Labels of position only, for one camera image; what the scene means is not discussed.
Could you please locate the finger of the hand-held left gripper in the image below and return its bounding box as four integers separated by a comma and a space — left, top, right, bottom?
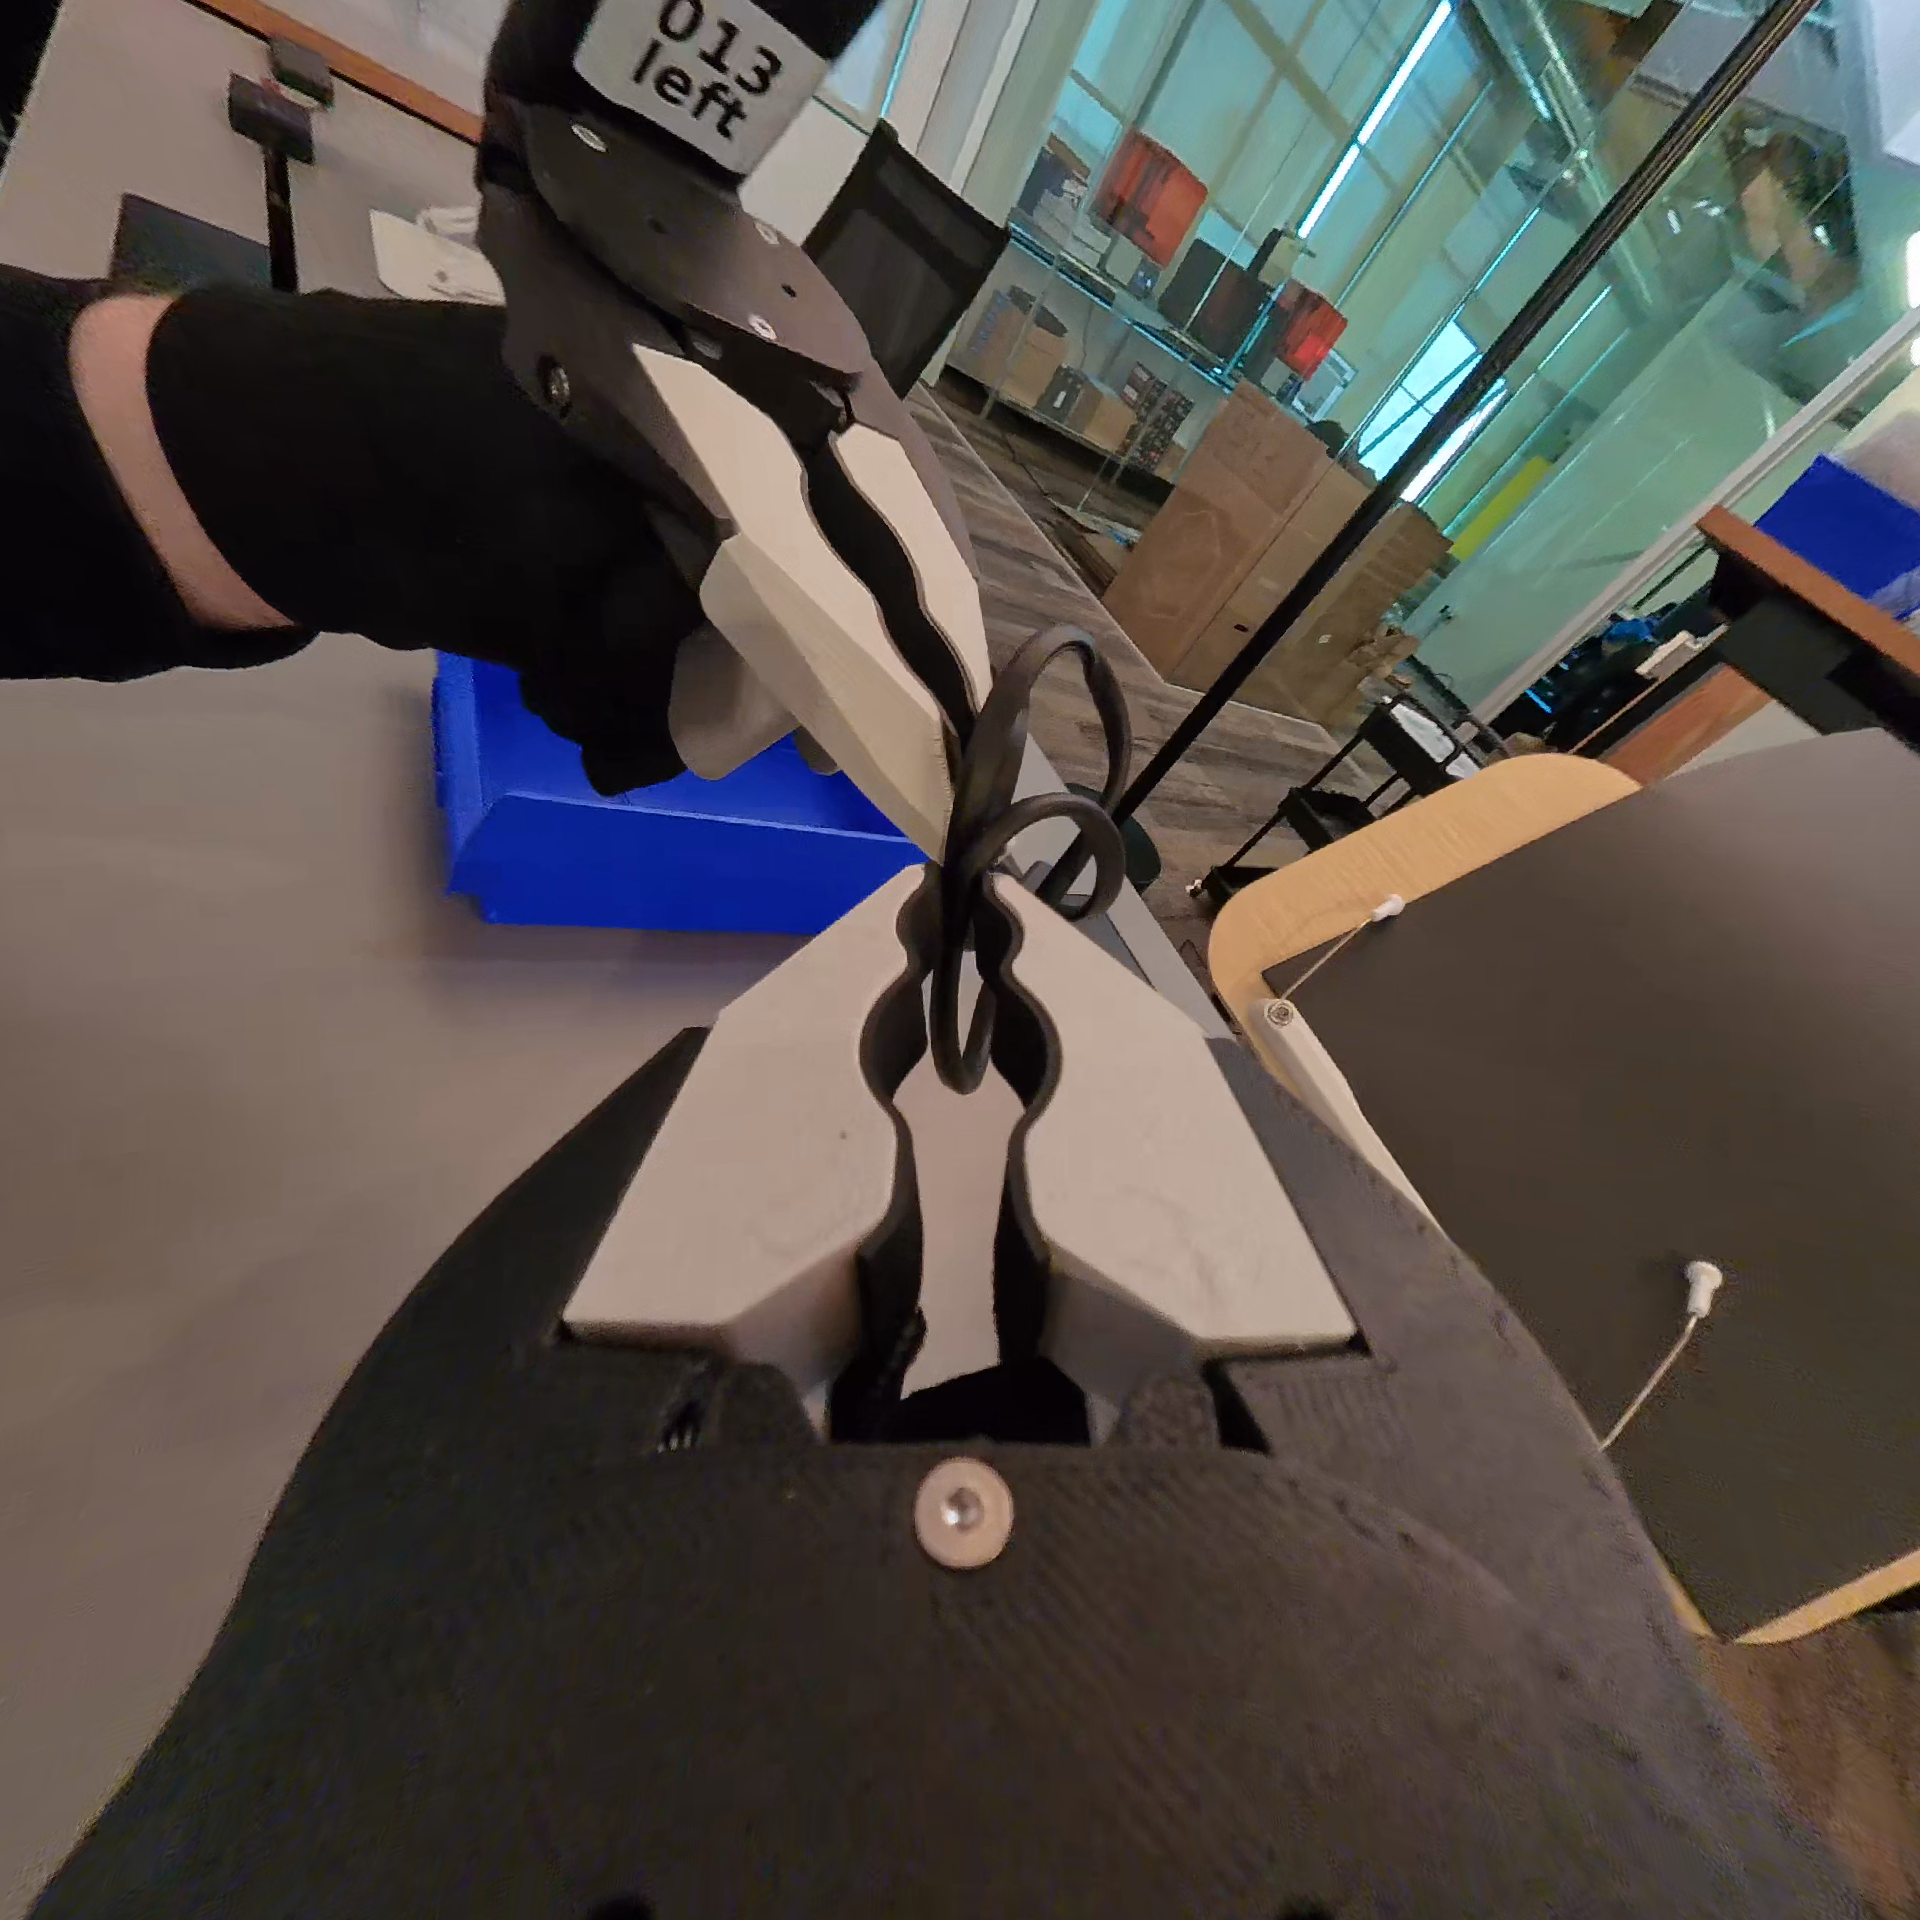
624, 341, 968, 872
826, 414, 1003, 739

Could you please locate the small blue bin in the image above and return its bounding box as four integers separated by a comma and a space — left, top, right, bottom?
1757, 456, 1920, 618

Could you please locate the blue plastic bin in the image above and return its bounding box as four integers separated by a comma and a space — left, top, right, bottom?
431, 647, 932, 939

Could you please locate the black flat pad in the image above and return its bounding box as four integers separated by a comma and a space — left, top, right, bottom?
114, 197, 278, 297

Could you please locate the black utility cart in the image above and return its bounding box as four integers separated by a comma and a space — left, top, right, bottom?
1276, 690, 1503, 872

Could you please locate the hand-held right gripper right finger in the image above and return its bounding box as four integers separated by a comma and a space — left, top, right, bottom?
985, 871, 1358, 1412

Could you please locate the black office chair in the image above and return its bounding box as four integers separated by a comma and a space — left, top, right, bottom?
805, 120, 1016, 392

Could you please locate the thin black cable loop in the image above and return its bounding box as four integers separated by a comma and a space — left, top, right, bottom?
922, 625, 1143, 1099

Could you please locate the orange 3D printer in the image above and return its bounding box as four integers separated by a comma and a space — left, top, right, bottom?
1255, 277, 1346, 379
1096, 136, 1213, 273

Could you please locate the wooden board with black mat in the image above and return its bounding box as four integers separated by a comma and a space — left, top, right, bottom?
1206, 730, 1920, 1646

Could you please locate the black device on stand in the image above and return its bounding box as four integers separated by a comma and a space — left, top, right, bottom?
227, 67, 339, 294

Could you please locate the large cardboard box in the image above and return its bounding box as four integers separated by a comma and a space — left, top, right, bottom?
1105, 384, 1458, 729

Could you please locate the black round-top pole stand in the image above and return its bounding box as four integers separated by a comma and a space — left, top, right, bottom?
1105, 0, 1833, 859

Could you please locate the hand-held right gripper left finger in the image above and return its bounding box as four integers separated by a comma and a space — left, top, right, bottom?
564, 877, 943, 1412

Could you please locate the person's left hand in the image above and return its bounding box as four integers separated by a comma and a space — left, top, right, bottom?
137, 277, 717, 800

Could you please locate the wooden standing desk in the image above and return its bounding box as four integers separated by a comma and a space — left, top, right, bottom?
1577, 505, 1920, 768

